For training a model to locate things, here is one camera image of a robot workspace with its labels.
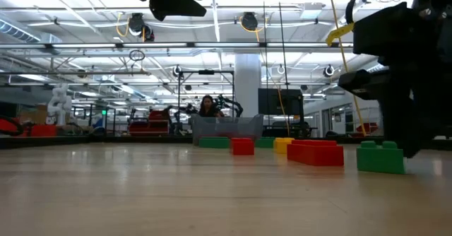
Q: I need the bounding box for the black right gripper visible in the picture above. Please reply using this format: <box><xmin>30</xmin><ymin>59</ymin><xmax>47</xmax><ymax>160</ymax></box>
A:
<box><xmin>338</xmin><ymin>1</ymin><xmax>452</xmax><ymax>158</ymax></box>

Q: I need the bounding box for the long green toy brick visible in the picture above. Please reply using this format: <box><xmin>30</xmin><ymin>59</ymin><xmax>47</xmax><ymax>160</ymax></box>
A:
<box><xmin>355</xmin><ymin>140</ymin><xmax>406</xmax><ymax>175</ymax></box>
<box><xmin>198</xmin><ymin>136</ymin><xmax>231</xmax><ymax>149</ymax></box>

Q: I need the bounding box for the long red toy brick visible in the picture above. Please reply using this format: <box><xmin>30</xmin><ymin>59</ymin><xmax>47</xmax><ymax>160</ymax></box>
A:
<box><xmin>286</xmin><ymin>138</ymin><xmax>345</xmax><ymax>167</ymax></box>
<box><xmin>230</xmin><ymin>137</ymin><xmax>255</xmax><ymax>156</ymax></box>

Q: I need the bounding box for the long yellow toy brick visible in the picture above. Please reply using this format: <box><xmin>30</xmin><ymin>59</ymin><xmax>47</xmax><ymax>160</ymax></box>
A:
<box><xmin>273</xmin><ymin>136</ymin><xmax>296</xmax><ymax>155</ymax></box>

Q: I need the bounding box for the small green toy brick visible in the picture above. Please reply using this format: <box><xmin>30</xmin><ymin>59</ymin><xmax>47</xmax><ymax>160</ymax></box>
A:
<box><xmin>254</xmin><ymin>136</ymin><xmax>276</xmax><ymax>149</ymax></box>

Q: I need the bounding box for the long ceiling light strip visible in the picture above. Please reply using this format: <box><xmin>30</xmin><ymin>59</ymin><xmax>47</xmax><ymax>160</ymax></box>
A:
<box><xmin>0</xmin><ymin>42</ymin><xmax>354</xmax><ymax>50</ymax></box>

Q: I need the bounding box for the white building column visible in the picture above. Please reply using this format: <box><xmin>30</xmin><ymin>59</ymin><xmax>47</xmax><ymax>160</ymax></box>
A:
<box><xmin>234</xmin><ymin>54</ymin><xmax>262</xmax><ymax>119</ymax></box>

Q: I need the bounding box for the person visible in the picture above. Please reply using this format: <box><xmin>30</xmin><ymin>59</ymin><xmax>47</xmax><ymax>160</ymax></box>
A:
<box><xmin>197</xmin><ymin>94</ymin><xmax>225</xmax><ymax>119</ymax></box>

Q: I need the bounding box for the red cart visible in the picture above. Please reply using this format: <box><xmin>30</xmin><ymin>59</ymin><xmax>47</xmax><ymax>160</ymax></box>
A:
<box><xmin>128</xmin><ymin>110</ymin><xmax>171</xmax><ymax>137</ymax></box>

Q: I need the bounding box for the black monitor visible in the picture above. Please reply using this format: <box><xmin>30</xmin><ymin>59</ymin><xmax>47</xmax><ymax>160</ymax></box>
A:
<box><xmin>257</xmin><ymin>88</ymin><xmax>304</xmax><ymax>116</ymax></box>

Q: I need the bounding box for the grey plastic bin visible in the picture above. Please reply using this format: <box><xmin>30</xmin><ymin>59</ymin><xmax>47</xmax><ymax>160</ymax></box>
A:
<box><xmin>191</xmin><ymin>114</ymin><xmax>265</xmax><ymax>146</ymax></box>

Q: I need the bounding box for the red background object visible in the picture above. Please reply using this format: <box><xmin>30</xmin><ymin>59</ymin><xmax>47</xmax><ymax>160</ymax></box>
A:
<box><xmin>0</xmin><ymin>117</ymin><xmax>58</xmax><ymax>138</ymax></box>

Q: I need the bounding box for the yellow hanging cable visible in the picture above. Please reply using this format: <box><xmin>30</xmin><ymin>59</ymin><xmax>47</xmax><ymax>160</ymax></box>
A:
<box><xmin>327</xmin><ymin>0</ymin><xmax>368</xmax><ymax>138</ymax></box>

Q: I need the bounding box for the black hanging cable ring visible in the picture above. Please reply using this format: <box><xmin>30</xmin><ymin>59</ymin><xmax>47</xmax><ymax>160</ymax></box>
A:
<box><xmin>128</xmin><ymin>49</ymin><xmax>146</xmax><ymax>62</ymax></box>

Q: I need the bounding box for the black background workstation frame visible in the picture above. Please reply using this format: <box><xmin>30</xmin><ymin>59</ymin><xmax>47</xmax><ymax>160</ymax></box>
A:
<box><xmin>177</xmin><ymin>69</ymin><xmax>236</xmax><ymax>135</ymax></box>

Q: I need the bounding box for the black cable with loop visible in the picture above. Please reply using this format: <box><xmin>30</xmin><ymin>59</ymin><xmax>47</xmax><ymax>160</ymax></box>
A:
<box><xmin>276</xmin><ymin>0</ymin><xmax>290</xmax><ymax>138</ymax></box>

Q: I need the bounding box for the yellow cable tag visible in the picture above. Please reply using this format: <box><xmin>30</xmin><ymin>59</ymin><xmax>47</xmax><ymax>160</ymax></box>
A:
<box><xmin>325</xmin><ymin>22</ymin><xmax>355</xmax><ymax>47</ymax></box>

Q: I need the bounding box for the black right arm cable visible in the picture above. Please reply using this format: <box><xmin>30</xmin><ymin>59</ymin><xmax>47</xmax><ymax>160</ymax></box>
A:
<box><xmin>345</xmin><ymin>0</ymin><xmax>384</xmax><ymax>25</ymax></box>

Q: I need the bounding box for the silver ceiling air duct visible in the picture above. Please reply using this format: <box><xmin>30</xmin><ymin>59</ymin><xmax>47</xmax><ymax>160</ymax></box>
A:
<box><xmin>0</xmin><ymin>18</ymin><xmax>63</xmax><ymax>45</ymax></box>

